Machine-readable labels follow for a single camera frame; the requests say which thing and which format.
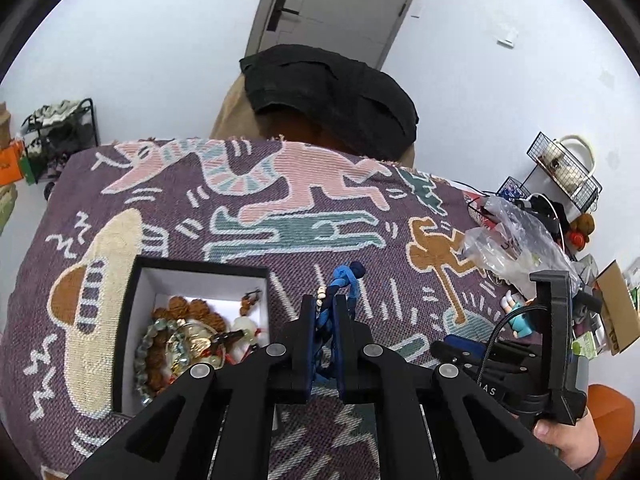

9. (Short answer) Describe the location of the green stone bead bracelet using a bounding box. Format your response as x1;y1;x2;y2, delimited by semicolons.
133;316;191;406

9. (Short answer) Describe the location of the blue braided cord bracelet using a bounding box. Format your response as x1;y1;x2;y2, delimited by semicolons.
311;260;368;386

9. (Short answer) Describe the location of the brown wooden bead bracelet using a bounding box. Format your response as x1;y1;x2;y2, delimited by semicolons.
146;294;231;396

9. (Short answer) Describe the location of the black jewelry box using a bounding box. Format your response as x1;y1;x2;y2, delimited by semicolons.
112;257;269;417

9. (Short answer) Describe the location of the person right hand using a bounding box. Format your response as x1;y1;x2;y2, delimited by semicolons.
533;411;600;470

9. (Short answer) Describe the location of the black-haired boy figurine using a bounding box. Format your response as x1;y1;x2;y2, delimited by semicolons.
500;290;536;339

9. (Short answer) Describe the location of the green white carton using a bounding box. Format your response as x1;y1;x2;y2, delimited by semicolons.
572;332;598;361

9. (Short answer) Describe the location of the clear plastic bag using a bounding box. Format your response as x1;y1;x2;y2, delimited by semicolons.
462;196;582;299

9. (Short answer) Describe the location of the brown plush toy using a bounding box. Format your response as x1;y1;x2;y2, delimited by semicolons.
567;212;596;252

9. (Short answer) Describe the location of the patterned purple woven blanket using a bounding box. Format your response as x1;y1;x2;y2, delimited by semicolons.
1;139;506;479

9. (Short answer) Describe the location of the cream handbag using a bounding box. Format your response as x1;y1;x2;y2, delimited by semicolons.
546;134;596;195

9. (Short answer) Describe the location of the tan chair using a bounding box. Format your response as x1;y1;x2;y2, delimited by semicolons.
210;75;416;167

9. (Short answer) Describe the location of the orange paper bag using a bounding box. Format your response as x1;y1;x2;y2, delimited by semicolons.
0;140;24;186

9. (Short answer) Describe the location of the black shoe rack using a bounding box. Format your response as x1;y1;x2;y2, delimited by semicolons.
20;98;100;183

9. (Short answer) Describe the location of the grey door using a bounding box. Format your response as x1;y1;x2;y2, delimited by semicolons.
245;0;412;70

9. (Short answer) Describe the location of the black cable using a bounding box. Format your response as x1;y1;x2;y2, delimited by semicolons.
474;303;549;386

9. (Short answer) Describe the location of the black wire wall basket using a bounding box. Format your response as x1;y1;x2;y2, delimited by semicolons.
526;132;602;214

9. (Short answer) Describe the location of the white light switch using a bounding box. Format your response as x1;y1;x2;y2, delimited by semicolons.
497;35;514;49

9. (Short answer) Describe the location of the black door handle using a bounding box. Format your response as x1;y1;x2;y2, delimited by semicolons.
266;0;299;32

